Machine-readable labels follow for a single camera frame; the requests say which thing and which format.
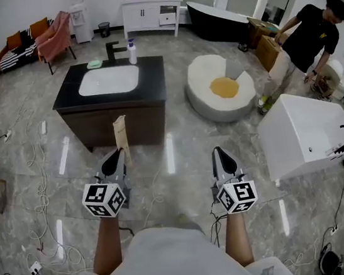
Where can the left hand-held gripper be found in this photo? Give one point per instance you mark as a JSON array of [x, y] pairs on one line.
[[104, 195]]

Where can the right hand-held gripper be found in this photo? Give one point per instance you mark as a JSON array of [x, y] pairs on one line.
[[237, 194]]

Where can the person's left forearm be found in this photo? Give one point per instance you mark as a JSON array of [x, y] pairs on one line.
[[106, 247]]

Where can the person's right forearm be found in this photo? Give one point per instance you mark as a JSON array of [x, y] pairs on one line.
[[237, 242]]

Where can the dark vanity with black top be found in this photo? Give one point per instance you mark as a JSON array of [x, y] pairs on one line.
[[110, 126]]

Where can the person's right shoe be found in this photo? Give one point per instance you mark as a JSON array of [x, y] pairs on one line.
[[183, 218]]

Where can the long white power strip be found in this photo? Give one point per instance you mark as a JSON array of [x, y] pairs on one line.
[[43, 128]]

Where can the white rectangular bathtub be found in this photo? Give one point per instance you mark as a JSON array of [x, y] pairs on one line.
[[301, 128]]

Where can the white sink basin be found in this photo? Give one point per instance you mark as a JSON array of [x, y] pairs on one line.
[[108, 80]]

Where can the egg-shaped white beanbag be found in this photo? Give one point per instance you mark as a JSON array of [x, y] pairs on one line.
[[204, 72]]

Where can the green soap dish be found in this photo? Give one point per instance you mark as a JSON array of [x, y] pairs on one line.
[[95, 63]]

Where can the white bottle with blue pump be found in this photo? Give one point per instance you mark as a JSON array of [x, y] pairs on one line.
[[132, 55]]

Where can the person's white shirt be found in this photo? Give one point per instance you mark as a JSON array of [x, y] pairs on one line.
[[171, 267]]

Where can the black faucet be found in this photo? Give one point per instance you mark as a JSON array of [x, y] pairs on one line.
[[111, 51]]

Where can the large cardboard box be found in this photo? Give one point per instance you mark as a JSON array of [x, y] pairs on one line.
[[269, 51]]

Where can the small white power strip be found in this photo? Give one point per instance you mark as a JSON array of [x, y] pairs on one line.
[[334, 229]]

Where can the square white floor socket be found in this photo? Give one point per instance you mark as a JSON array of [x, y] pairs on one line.
[[35, 267]]

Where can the brown patterned paper bag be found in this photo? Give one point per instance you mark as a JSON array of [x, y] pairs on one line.
[[324, 83]]

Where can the black mesh waste bin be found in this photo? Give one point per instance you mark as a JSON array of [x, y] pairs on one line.
[[105, 30]]

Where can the white water dispenser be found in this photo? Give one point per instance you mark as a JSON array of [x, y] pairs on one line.
[[83, 28]]

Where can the chair with pink cover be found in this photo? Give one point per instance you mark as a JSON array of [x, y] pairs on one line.
[[53, 39]]

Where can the black bag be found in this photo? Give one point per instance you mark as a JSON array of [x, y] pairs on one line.
[[330, 262]]

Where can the open cardboard box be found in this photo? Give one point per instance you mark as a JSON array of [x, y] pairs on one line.
[[258, 27]]

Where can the black freestanding bathtub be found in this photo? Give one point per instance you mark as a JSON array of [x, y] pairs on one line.
[[216, 22]]

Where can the black and white striped sofa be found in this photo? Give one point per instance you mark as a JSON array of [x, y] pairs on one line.
[[17, 57]]

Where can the white plush toy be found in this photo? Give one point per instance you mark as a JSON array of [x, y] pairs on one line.
[[337, 67]]

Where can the white bathroom cabinet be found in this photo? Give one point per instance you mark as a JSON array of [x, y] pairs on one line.
[[139, 16]]

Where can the large orange cushion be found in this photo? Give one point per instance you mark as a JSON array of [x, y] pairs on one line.
[[39, 27]]

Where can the small orange cushion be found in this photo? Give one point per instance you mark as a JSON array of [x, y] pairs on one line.
[[14, 41]]

